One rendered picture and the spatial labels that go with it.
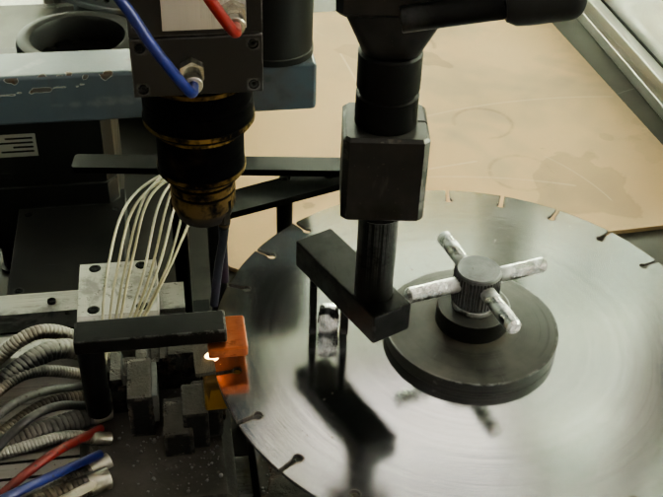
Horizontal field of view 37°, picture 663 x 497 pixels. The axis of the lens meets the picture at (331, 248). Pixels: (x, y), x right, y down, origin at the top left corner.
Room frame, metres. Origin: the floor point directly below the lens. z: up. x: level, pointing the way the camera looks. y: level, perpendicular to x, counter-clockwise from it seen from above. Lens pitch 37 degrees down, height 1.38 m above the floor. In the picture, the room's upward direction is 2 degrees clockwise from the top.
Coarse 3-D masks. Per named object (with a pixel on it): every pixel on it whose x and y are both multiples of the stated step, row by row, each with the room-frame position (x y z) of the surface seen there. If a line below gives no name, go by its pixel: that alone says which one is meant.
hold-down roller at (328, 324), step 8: (320, 304) 0.48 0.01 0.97; (328, 304) 0.48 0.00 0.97; (320, 312) 0.47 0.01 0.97; (328, 312) 0.47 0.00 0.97; (336, 312) 0.48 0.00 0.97; (320, 320) 0.47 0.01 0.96; (328, 320) 0.47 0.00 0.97; (336, 320) 0.47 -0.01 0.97; (320, 328) 0.47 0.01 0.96; (328, 328) 0.47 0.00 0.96; (336, 328) 0.47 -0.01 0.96
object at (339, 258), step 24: (312, 240) 0.49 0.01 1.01; (336, 240) 0.49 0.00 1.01; (360, 240) 0.44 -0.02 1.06; (384, 240) 0.43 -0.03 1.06; (312, 264) 0.47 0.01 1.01; (336, 264) 0.46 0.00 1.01; (360, 264) 0.43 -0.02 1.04; (384, 264) 0.43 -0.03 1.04; (312, 288) 0.47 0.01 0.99; (336, 288) 0.45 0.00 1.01; (360, 288) 0.43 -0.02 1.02; (384, 288) 0.43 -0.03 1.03; (312, 312) 0.47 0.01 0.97; (360, 312) 0.43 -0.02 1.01; (384, 312) 0.42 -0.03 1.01; (408, 312) 0.43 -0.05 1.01; (384, 336) 0.42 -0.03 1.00
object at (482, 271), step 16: (448, 240) 0.51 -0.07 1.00; (464, 256) 0.50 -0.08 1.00; (480, 256) 0.49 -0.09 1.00; (464, 272) 0.48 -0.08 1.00; (480, 272) 0.48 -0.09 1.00; (496, 272) 0.48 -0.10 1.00; (512, 272) 0.49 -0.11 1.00; (528, 272) 0.49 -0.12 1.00; (416, 288) 0.46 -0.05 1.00; (432, 288) 0.47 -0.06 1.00; (448, 288) 0.47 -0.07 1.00; (464, 288) 0.47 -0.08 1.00; (480, 288) 0.47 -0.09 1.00; (496, 288) 0.47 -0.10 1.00; (464, 304) 0.47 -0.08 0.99; (480, 304) 0.47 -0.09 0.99; (496, 304) 0.45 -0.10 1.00; (512, 320) 0.44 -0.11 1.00
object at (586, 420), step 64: (256, 256) 0.55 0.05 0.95; (448, 256) 0.56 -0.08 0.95; (512, 256) 0.56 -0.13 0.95; (576, 256) 0.57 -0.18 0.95; (640, 256) 0.57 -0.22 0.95; (256, 320) 0.48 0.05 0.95; (576, 320) 0.50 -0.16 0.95; (640, 320) 0.50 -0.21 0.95; (256, 384) 0.43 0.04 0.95; (320, 384) 0.43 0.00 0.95; (384, 384) 0.43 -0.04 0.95; (576, 384) 0.44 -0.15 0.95; (640, 384) 0.44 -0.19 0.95; (256, 448) 0.38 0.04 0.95; (320, 448) 0.38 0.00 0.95; (384, 448) 0.38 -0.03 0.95; (448, 448) 0.38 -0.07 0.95; (512, 448) 0.38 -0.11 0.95; (576, 448) 0.39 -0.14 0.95; (640, 448) 0.39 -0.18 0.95
